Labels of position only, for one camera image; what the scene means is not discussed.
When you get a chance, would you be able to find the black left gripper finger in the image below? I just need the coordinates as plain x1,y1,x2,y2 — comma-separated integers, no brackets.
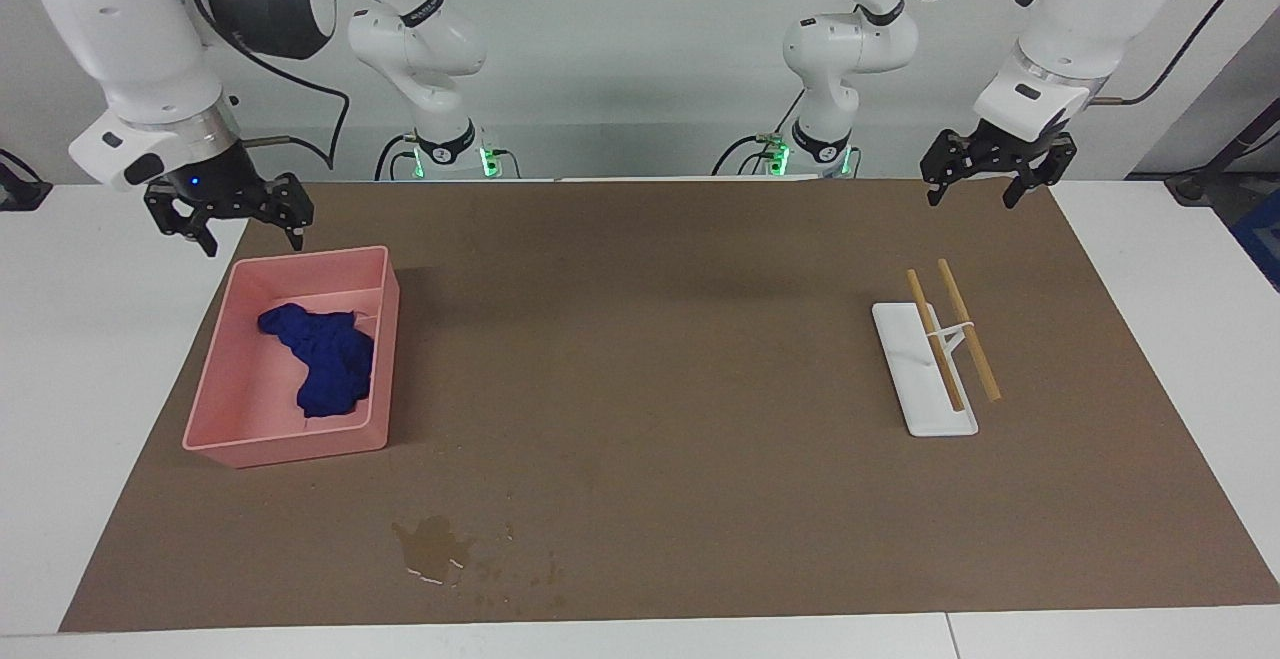
1003,139,1078,210
920,132,976,208

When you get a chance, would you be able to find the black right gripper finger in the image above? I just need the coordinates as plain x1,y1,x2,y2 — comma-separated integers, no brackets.
245,174,314,250
147,189,219,258

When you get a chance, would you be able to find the blue towel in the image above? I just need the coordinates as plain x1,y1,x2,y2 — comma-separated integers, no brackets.
257,303,376,418

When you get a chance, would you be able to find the wide water puddle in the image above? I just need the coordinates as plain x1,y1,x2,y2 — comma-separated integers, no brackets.
392,516,476,585

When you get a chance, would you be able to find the black stand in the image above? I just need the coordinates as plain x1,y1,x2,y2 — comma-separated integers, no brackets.
1165,104,1280,205

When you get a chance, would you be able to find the wooden rack rod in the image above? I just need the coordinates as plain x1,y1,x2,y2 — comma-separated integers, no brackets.
937,259,1002,403
906,269,966,413

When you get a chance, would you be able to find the black clamp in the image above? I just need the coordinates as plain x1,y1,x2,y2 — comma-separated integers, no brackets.
0,149,51,212

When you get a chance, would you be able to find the pink plastic bin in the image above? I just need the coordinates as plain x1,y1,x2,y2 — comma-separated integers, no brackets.
182,246,401,468

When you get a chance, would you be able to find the blue object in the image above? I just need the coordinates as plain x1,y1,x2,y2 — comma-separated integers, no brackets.
1230,189,1280,292

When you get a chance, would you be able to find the brown table mat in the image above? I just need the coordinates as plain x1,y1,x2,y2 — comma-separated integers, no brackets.
58,177,1280,633

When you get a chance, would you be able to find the black base cable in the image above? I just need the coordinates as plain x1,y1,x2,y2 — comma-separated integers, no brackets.
375,134,421,180
712,89,793,177

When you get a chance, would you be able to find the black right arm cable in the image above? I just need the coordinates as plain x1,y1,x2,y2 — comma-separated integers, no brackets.
190,0,351,172

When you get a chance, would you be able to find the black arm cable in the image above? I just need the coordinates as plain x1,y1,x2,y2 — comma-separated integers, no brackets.
190,0,351,172
1090,0,1246,106

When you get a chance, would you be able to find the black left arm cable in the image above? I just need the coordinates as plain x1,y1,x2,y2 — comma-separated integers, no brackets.
1090,0,1246,106

